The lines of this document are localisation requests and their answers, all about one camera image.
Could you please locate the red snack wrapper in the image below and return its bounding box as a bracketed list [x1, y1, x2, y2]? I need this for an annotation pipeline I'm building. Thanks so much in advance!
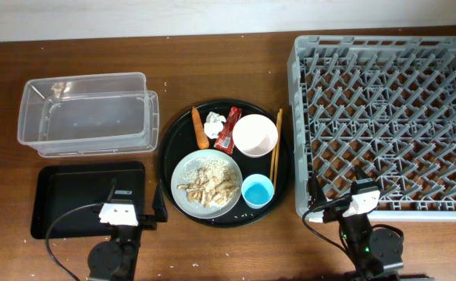
[214, 107, 242, 155]

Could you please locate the clear plastic bin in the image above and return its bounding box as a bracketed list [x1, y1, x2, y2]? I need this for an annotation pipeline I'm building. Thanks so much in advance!
[17, 72, 160, 158]

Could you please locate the orange carrot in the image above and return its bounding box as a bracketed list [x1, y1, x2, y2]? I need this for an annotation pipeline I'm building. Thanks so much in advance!
[191, 107, 209, 149]

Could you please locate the grey dishwasher rack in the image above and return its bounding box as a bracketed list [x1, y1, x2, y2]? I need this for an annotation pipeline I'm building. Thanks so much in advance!
[287, 35, 456, 222]

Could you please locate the grey plate with leftovers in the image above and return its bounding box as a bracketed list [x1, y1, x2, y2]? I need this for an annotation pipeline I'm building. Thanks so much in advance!
[170, 149, 243, 219]

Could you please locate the blue plastic cup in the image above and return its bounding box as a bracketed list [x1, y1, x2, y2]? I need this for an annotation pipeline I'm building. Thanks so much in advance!
[241, 174, 275, 209]

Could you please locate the crumpled white tissue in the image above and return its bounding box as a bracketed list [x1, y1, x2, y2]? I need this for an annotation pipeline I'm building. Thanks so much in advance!
[204, 112, 226, 139]

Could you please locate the pink white bowl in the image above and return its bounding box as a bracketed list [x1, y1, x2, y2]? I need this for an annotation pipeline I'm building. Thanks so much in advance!
[233, 114, 279, 158]

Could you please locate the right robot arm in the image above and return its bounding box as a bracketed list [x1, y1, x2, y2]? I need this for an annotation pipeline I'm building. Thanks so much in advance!
[301, 166, 404, 280]

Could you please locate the wooden chopstick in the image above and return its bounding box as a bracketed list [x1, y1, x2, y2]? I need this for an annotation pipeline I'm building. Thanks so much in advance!
[273, 109, 283, 190]
[269, 109, 281, 182]

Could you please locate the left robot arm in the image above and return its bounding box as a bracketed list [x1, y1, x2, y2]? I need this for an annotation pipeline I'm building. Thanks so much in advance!
[87, 179, 168, 281]

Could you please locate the black rectangular tray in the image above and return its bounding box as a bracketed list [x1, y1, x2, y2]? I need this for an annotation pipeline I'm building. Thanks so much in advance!
[30, 162, 145, 240]

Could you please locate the round black serving tray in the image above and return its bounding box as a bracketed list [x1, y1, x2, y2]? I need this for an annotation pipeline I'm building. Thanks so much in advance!
[158, 99, 294, 228]

